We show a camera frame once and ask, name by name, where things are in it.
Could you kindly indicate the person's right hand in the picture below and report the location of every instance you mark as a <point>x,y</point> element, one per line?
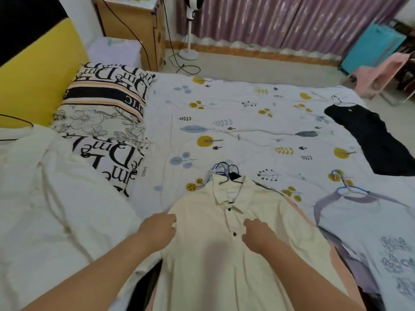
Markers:
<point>261,236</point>

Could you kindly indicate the person's left hand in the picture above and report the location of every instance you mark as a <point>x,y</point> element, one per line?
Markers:
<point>159,231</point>

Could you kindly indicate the pale yellow polo shirt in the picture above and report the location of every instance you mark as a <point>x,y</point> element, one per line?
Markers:
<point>210,255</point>

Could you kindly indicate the lilac t-shirt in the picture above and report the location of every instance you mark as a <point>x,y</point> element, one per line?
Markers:
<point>321,207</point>

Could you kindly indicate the blue plastic hanger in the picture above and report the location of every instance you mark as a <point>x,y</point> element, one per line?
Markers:
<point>351,189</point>
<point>220,173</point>

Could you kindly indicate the grey cartoon print t-shirt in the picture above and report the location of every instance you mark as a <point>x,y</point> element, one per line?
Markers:
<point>373,229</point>

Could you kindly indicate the cream padded jacket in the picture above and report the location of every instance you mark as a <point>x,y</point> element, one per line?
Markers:
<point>48,207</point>

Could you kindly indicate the black t-shirt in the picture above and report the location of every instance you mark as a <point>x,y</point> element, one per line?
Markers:
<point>373,139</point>

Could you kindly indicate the person's left forearm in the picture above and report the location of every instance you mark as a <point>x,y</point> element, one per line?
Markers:
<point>90,278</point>

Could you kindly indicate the person's right forearm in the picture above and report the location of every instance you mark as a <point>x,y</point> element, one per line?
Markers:
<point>311,278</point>

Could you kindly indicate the black white printed pillow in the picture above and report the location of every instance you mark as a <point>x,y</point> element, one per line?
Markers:
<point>103,93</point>
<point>110,158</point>

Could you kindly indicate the white nightstand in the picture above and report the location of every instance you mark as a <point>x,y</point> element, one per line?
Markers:
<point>113,51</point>

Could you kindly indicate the yellow black bed headboard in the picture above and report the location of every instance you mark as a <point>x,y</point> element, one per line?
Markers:
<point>39,77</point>

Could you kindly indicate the pink plastic chair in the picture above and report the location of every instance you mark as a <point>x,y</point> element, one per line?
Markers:
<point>382,74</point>

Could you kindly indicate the white standing fan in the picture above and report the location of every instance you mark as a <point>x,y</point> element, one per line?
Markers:
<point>189,29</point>

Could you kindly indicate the wooden cabinet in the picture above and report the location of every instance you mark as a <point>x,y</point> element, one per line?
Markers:
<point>129,22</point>

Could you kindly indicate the purple curtain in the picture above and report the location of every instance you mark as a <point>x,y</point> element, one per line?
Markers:
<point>275,19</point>

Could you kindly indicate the teal box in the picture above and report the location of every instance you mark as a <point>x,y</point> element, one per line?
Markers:
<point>373,48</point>

